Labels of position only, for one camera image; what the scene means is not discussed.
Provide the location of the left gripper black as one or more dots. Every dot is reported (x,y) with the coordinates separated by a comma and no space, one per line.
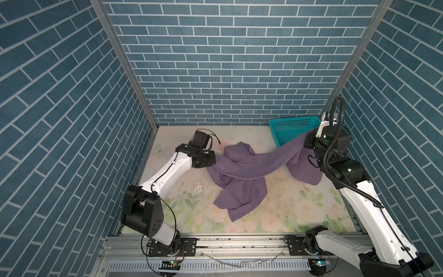
(211,160)

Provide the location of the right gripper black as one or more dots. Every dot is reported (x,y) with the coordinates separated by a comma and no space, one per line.
(310,137)

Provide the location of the teal plastic basket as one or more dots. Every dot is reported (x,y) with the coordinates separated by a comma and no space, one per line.
(285,129)

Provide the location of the purple trousers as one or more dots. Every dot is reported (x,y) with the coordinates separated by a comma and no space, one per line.
(241,173)

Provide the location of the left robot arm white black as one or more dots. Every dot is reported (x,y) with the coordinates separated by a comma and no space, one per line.
(142,209)

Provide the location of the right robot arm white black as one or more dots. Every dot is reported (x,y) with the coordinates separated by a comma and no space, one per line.
(391,254)

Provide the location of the white vent grille strip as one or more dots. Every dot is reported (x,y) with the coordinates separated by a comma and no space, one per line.
(210,266)

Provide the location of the left circuit board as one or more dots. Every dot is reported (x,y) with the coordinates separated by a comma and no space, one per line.
(169,265)

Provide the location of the circuit board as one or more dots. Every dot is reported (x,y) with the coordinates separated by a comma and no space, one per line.
(319,264)
(169,265)

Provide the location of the right circuit board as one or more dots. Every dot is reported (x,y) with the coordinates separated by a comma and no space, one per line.
(319,264)

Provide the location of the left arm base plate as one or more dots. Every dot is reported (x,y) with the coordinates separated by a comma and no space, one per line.
(179,247)

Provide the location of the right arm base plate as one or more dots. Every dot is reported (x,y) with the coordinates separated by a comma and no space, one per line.
(299,247)

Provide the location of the aluminium front rail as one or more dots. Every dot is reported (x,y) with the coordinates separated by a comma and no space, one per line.
(231,246)

